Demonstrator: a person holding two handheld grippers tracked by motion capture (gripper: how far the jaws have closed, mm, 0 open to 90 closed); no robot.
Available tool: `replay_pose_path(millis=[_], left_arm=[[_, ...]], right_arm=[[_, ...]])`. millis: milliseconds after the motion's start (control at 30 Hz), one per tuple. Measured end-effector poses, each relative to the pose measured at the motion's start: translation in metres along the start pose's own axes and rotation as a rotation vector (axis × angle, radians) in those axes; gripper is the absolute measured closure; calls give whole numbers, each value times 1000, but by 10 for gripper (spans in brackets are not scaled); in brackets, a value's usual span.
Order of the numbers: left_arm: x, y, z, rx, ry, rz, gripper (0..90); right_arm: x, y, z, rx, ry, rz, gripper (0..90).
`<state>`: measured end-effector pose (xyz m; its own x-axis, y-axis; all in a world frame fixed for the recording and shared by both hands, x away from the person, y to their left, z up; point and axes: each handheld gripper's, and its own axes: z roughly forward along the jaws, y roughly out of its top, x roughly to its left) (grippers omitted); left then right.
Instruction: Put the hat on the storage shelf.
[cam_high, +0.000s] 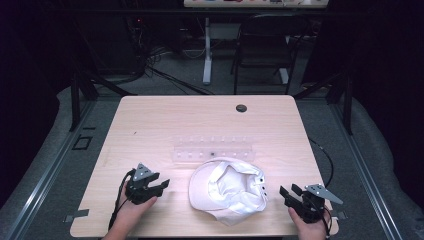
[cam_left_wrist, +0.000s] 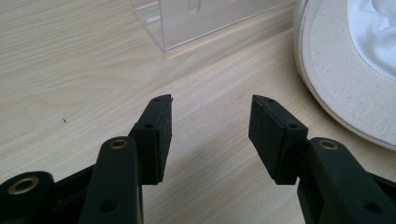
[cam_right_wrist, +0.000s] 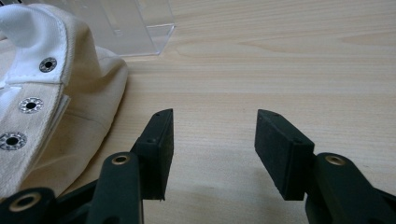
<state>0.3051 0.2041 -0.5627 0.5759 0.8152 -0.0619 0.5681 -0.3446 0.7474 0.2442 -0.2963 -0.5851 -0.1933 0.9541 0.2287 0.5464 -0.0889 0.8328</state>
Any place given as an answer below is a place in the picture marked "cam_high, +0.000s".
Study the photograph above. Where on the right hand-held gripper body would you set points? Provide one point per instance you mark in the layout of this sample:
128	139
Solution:
311	203

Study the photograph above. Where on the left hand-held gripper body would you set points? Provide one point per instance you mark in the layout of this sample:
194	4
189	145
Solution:
138	190

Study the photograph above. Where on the white cap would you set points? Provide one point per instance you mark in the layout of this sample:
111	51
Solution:
226	193

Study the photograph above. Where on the person's left hand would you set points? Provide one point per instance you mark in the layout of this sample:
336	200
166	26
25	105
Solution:
128	213

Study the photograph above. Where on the person's right hand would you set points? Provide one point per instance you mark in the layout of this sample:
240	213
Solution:
310	230

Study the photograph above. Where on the clear plastic rack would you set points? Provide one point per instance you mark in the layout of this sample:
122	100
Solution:
213	150

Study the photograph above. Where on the grey tape strip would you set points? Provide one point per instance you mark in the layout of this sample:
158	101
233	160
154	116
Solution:
76	215

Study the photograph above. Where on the dark round table grommet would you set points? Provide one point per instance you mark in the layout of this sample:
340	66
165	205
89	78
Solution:
241	108

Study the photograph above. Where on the black metal stand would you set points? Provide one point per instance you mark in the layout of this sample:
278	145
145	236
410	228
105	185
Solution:
346	100
76	100

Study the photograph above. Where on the white desk foot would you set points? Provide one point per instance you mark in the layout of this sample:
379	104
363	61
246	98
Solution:
284	76

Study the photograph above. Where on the white desk leg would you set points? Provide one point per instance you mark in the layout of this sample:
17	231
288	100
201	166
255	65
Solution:
207	50

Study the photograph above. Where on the black chair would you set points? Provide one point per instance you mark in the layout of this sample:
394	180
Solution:
266	50

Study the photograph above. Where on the aluminium floor rail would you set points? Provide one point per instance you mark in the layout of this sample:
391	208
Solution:
50	170
366	173

